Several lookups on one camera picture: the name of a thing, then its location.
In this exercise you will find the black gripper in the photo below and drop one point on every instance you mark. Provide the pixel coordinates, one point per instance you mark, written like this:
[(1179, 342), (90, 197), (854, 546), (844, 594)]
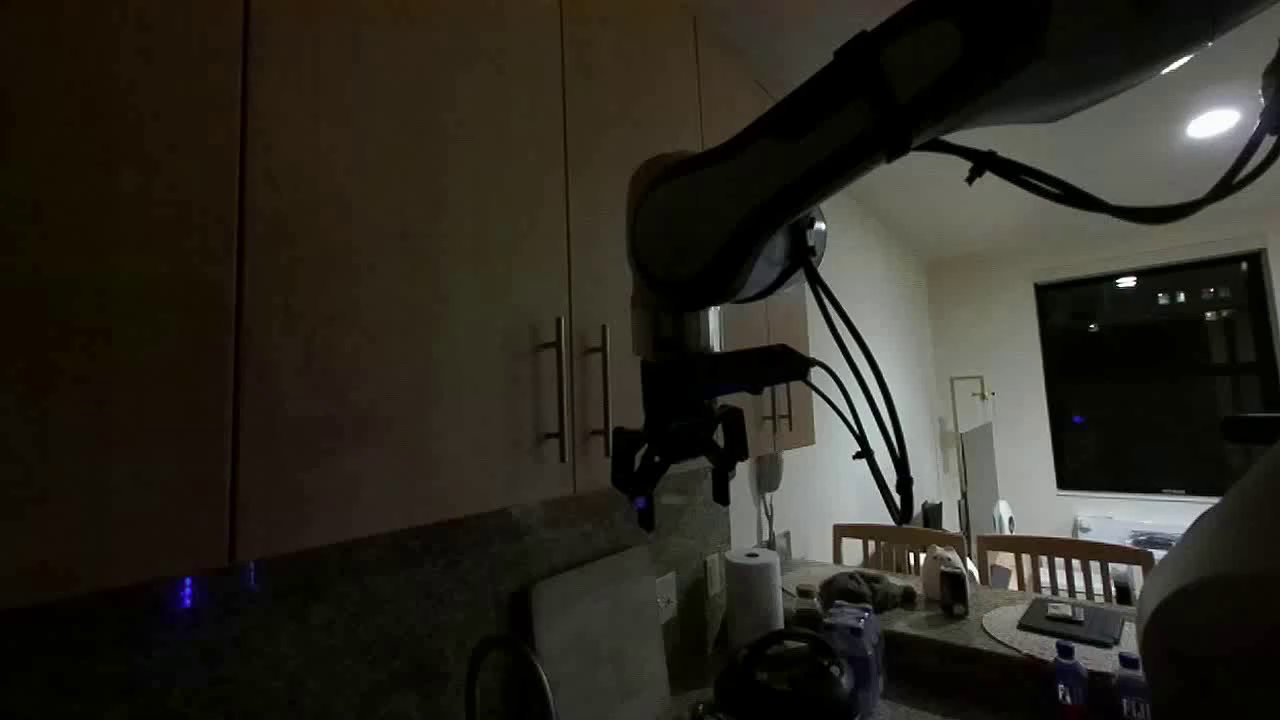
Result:
[(683, 427)]

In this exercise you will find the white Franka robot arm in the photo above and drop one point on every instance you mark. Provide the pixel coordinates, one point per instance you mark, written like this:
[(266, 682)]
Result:
[(802, 133)]

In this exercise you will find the white paper towel roll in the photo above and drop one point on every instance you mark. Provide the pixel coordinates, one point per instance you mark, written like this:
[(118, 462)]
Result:
[(755, 600)]

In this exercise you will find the pale cutting board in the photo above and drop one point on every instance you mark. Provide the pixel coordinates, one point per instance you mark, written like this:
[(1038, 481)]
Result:
[(601, 641)]

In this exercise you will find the dark lumpy countertop object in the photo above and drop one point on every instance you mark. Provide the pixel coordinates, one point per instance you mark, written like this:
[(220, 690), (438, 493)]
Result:
[(865, 590)]

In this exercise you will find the wooden dining chair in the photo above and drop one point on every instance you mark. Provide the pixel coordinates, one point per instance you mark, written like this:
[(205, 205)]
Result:
[(1066, 566), (893, 546)]

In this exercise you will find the round black kettle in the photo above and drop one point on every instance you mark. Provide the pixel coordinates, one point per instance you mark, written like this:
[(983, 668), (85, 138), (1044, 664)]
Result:
[(786, 682)]

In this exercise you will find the clear plastic jug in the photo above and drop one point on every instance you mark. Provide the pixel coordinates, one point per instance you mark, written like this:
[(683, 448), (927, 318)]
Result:
[(861, 646)]

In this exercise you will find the thin white floor lamp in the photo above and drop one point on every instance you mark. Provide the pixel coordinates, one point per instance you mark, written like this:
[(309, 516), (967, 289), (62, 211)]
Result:
[(953, 442)]

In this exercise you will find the curved metal faucet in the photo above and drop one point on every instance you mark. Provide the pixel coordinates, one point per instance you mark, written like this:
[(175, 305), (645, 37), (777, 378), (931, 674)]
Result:
[(487, 664)]

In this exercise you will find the small white appliance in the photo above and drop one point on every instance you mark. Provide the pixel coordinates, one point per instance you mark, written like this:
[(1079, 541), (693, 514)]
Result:
[(946, 583)]

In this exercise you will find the white upright panel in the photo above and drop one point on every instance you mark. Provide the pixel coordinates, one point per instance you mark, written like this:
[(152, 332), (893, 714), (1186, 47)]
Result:
[(983, 481)]

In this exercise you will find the round beige placemat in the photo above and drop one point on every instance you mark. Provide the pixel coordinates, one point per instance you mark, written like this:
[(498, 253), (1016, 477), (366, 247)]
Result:
[(1015, 639)]

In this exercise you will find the flat black tray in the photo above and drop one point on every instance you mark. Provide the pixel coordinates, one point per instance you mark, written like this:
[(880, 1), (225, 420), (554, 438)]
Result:
[(1073, 621)]

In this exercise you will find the blue capped water bottle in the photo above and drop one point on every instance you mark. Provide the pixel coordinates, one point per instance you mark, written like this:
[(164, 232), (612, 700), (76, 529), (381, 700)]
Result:
[(1071, 682), (1131, 685)]

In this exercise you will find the dark window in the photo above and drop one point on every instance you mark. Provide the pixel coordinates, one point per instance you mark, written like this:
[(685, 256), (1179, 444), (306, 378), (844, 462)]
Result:
[(1147, 387)]

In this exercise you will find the round ceiling light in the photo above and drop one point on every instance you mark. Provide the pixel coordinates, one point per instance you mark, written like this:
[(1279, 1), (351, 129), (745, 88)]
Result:
[(1213, 121)]

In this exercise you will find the white wall outlet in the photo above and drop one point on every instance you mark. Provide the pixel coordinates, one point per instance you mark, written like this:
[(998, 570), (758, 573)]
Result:
[(667, 596)]

